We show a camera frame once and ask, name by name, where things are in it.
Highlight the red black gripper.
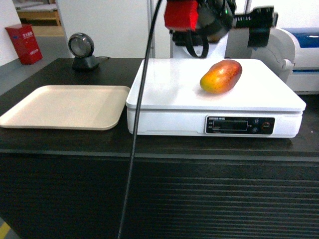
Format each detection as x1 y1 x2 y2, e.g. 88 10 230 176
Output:
164 0 278 58

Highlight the dark red yellow mango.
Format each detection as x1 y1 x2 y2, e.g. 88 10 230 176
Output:
200 59 242 94

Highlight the white checkout scale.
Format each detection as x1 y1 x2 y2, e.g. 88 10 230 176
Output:
126 59 306 138

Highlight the black checkout counter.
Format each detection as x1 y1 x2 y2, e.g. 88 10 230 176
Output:
0 58 319 239

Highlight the white POS terminal stand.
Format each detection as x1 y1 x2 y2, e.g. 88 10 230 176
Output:
170 0 234 60

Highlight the white blue label printer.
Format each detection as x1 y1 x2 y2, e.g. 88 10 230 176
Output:
251 27 319 95

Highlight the black barcode scanner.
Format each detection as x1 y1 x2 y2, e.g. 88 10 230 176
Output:
68 32 99 71

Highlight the beige plastic tray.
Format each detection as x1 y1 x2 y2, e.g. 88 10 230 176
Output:
0 85 130 130

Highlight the wooden pallet shelf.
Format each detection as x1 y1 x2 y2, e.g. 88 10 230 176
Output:
12 0 61 26

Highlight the red fire extinguisher box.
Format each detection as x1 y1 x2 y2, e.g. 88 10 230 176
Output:
5 24 42 65

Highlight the black cable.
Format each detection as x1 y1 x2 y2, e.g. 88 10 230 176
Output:
117 0 164 239

